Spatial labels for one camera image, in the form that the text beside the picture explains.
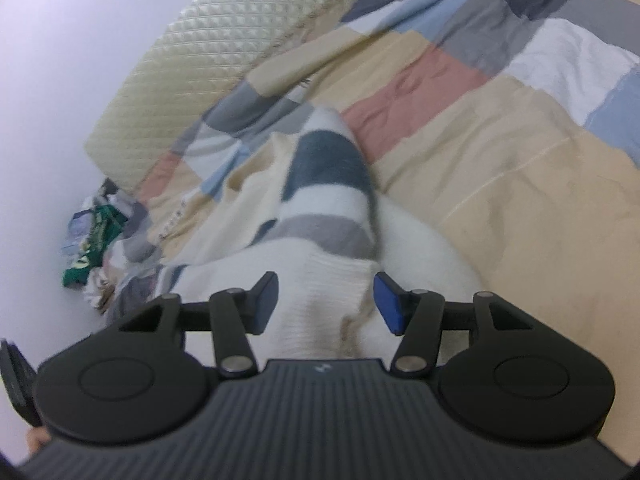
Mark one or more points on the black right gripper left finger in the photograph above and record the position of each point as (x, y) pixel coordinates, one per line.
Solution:
(152, 371)

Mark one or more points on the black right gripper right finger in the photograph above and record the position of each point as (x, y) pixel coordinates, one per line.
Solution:
(494, 368)

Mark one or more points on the white fuzzy striped sweater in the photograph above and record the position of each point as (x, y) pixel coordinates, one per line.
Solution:
(304, 207)

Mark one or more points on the green and white clothes pile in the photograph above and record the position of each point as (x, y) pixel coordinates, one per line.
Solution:
(92, 229)

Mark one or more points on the patchwork colour-block bed quilt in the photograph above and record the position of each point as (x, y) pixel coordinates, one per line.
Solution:
(510, 127)

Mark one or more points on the cream quilted headboard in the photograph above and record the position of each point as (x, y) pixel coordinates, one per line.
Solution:
(199, 58)

